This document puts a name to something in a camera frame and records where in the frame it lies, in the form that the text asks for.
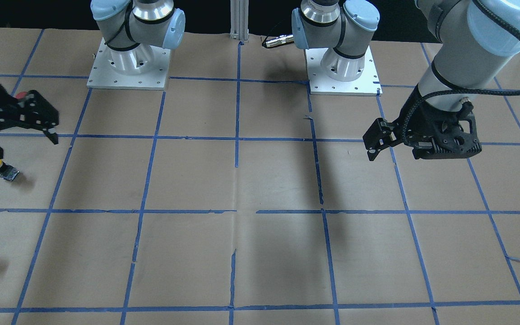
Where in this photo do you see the black braided cable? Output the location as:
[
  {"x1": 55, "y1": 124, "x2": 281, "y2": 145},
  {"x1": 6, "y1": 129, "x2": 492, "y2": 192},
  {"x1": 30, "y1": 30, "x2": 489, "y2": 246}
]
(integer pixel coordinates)
[{"x1": 400, "y1": 0, "x2": 520, "y2": 145}]

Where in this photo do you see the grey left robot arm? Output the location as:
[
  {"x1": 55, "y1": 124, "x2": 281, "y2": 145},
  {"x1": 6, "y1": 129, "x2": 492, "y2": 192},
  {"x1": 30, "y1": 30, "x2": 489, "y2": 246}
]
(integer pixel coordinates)
[{"x1": 291, "y1": 0, "x2": 520, "y2": 161}]

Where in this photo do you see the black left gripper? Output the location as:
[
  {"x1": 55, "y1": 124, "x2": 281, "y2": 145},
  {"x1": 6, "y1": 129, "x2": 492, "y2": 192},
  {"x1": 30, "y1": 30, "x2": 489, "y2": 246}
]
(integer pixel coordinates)
[{"x1": 363, "y1": 87, "x2": 483, "y2": 161}]

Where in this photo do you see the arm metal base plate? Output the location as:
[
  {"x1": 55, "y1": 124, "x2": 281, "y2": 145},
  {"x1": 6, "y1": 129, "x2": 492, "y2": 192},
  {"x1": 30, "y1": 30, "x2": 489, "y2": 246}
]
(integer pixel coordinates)
[
  {"x1": 305, "y1": 47, "x2": 383, "y2": 96},
  {"x1": 87, "y1": 39, "x2": 172, "y2": 91}
]

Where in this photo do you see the yellow push button switch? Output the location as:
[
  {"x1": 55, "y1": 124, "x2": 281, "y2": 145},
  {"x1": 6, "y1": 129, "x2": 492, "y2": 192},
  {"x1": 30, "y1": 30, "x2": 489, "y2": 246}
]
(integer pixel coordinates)
[{"x1": 0, "y1": 159, "x2": 20, "y2": 181}]

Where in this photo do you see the silver cable connector plug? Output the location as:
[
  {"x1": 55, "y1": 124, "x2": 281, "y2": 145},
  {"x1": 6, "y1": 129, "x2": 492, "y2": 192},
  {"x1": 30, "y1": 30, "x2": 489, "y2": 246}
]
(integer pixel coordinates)
[{"x1": 261, "y1": 34, "x2": 294, "y2": 49}]

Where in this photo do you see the aluminium frame post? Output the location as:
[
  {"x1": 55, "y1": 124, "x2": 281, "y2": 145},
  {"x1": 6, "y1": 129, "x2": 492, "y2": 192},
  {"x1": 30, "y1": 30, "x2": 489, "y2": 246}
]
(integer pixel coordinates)
[{"x1": 229, "y1": 0, "x2": 249, "y2": 43}]

